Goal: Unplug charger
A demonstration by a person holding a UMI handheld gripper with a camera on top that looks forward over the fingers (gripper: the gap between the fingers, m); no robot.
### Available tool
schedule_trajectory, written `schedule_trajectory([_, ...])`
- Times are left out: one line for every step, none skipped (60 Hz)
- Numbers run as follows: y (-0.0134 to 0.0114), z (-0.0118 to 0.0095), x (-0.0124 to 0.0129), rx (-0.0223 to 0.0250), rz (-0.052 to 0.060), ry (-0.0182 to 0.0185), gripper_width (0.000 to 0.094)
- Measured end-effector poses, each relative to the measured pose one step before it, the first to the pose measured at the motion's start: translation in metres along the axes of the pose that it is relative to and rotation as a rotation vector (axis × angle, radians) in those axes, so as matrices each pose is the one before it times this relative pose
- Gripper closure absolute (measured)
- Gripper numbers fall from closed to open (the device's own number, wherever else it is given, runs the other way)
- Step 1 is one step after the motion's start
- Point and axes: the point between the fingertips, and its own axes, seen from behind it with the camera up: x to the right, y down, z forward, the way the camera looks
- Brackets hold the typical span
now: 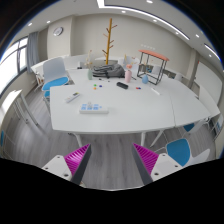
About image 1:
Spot blue vase with stems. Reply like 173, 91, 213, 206
141, 71, 150, 85

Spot white power strip blue sockets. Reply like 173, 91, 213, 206
78, 103, 110, 115

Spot white remote control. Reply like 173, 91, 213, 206
64, 91, 81, 104

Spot black oblong case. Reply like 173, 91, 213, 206
116, 81, 129, 90

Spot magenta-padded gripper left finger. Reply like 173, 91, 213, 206
41, 143, 92, 186

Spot round ceiling spotlights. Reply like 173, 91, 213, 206
27, 0, 201, 38

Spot yellow wooden coat stand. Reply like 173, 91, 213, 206
101, 17, 118, 66

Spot white wall board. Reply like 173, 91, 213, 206
194, 61, 224, 104

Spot round wall clock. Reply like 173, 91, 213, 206
52, 26, 64, 37

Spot white chair with blue seat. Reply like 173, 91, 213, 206
156, 138, 212, 168
41, 56, 70, 99

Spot grey curtain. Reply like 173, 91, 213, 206
26, 31, 40, 74

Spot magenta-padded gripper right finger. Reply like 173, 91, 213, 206
131, 143, 184, 186

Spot pink vase with flowers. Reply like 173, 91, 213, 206
124, 63, 134, 84

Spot white ceiling light strip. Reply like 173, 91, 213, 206
96, 0, 191, 41
203, 43, 221, 61

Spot white side desk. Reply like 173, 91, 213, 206
0, 89, 39, 134

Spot large window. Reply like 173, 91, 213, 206
0, 36, 29, 98

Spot orange-topped black frame side table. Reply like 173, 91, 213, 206
136, 49, 170, 86

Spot green vase with dried flowers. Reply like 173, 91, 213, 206
84, 49, 95, 81

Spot grey backpack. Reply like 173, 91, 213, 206
92, 63, 126, 79

